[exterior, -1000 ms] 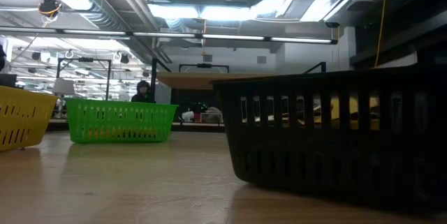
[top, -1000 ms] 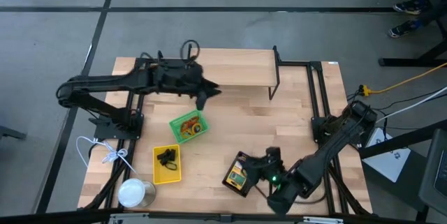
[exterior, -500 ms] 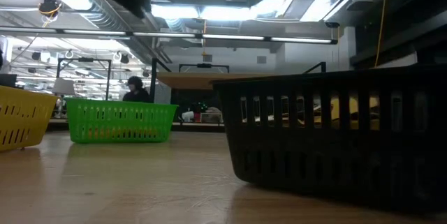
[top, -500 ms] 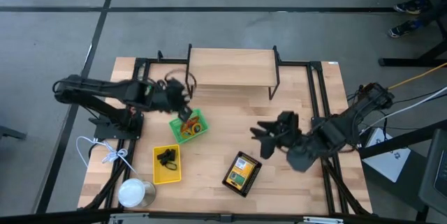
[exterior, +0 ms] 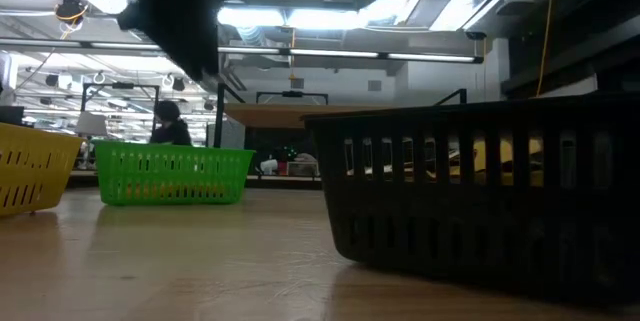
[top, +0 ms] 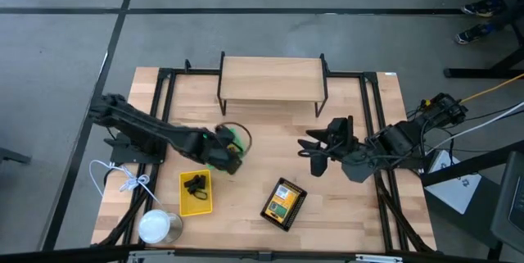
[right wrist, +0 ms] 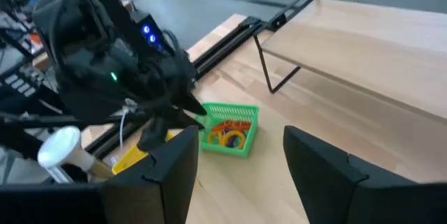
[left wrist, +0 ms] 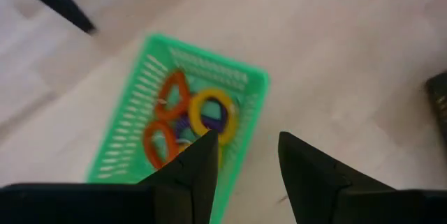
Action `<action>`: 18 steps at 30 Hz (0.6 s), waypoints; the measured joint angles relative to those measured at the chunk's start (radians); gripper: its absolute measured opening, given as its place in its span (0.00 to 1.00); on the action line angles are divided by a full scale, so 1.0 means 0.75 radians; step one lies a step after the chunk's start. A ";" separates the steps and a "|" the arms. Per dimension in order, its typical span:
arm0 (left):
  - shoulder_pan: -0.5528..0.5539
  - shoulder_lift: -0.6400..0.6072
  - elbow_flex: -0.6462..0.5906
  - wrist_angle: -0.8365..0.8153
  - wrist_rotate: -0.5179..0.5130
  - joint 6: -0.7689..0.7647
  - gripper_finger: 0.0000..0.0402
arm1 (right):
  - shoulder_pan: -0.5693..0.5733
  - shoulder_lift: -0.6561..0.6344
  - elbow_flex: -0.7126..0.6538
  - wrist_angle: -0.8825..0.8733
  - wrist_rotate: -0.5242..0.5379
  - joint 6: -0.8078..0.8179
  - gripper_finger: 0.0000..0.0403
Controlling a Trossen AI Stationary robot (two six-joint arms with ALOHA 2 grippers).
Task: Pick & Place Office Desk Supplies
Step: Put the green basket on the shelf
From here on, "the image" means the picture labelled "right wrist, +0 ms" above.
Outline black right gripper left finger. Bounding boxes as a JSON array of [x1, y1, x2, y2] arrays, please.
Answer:
[[101, 125, 200, 224]]

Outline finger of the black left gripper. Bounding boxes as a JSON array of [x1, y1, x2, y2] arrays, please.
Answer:
[[137, 110, 206, 152], [173, 90, 208, 117]]

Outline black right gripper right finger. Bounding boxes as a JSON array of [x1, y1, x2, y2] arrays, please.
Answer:
[[283, 125, 420, 224]]

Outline yellow plastic basket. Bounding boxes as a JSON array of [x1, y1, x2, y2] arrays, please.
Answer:
[[111, 130, 177, 175]]

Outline green plastic basket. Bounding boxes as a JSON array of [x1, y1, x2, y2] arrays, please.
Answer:
[[195, 102, 261, 159]]

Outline orange coil wristband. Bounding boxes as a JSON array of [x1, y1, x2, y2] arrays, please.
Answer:
[[211, 120, 234, 133], [230, 121, 253, 131]]

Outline yellow coil wristband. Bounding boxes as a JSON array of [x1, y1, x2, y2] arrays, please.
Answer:
[[219, 129, 247, 149], [207, 130, 223, 145]]

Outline purple coil wristband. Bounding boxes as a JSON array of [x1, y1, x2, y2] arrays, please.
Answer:
[[223, 132, 242, 147]]

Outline white bundled cable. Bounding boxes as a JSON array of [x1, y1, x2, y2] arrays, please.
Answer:
[[117, 97, 139, 150]]

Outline black aluminium table frame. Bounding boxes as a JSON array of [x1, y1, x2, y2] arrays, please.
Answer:
[[0, 0, 346, 186]]

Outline wooden shelf riser black frame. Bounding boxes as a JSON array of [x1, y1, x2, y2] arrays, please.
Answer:
[[253, 0, 447, 124]]

